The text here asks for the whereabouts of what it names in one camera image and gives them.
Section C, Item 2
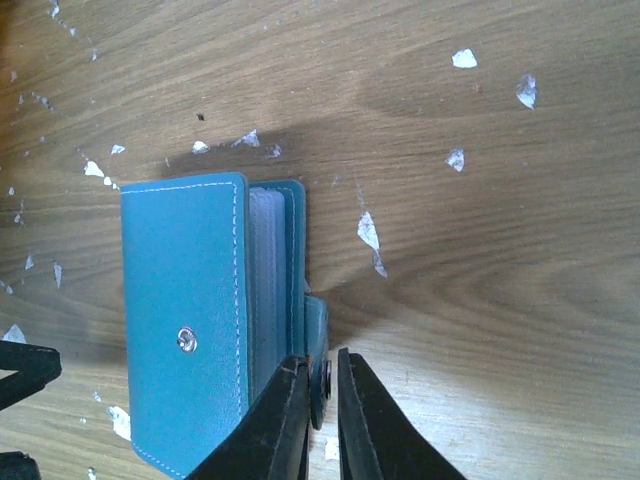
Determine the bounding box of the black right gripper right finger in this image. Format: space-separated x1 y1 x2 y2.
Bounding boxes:
337 348 464 479

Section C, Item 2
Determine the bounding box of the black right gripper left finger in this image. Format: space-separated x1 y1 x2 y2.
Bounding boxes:
188 355 311 480

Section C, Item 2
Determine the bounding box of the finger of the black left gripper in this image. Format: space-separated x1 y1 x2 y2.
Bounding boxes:
1 341 62 410
0 451 40 480

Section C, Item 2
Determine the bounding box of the blue leather card holder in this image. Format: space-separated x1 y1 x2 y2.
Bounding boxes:
121 172 329 479

